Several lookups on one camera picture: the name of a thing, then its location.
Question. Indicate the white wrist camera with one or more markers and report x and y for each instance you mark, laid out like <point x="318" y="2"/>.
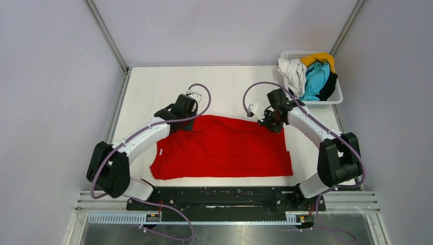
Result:
<point x="194" y="95"/>
<point x="256" y="110"/>

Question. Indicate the white t-shirt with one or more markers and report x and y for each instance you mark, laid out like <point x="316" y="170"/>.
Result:
<point x="294" y="75"/>

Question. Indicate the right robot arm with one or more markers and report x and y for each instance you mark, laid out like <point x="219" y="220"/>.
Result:
<point x="338" y="158"/>

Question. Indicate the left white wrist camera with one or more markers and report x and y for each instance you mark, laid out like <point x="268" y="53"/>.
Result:
<point x="194" y="95"/>

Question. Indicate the aluminium frame rail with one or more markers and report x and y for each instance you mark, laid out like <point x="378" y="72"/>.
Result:
<point x="123" y="211"/>

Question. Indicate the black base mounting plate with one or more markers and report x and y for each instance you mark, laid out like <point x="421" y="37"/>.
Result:
<point x="227" y="204"/>

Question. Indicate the black t-shirt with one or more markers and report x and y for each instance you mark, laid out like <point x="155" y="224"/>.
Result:
<point x="328" y="88"/>

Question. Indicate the teal t-shirt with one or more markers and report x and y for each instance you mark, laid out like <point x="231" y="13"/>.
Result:
<point x="317" y="75"/>

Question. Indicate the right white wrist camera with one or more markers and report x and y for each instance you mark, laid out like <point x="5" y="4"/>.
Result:
<point x="256" y="110"/>

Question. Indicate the red t-shirt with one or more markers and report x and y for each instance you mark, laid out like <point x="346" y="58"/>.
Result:
<point x="222" y="147"/>

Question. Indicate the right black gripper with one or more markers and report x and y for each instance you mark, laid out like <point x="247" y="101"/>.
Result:
<point x="264" y="123"/>

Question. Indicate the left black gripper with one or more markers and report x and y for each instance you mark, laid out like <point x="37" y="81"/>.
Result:
<point x="189" y="126"/>

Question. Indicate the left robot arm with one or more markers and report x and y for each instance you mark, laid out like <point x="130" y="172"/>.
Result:
<point x="109" y="168"/>

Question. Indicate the yellow t-shirt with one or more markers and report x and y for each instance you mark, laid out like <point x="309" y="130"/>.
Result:
<point x="321" y="57"/>

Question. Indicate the white plastic laundry basket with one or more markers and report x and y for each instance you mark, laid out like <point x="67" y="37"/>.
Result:
<point x="335" y="98"/>

